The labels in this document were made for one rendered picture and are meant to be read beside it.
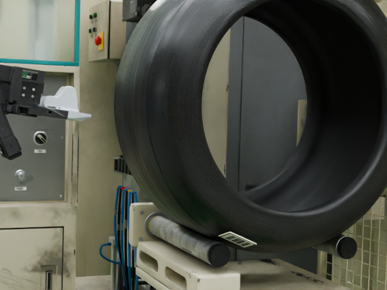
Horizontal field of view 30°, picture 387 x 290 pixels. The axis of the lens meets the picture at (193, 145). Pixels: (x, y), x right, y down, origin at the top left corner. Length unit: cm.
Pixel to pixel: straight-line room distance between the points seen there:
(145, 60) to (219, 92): 45
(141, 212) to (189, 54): 50
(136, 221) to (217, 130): 29
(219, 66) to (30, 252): 70
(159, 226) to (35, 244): 48
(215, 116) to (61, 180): 51
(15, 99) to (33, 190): 75
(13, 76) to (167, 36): 27
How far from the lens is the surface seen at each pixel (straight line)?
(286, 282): 157
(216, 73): 171
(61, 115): 128
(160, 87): 126
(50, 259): 197
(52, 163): 199
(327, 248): 150
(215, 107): 171
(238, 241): 134
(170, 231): 152
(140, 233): 165
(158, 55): 128
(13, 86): 126
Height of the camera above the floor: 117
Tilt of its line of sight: 3 degrees down
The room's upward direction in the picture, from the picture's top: 2 degrees clockwise
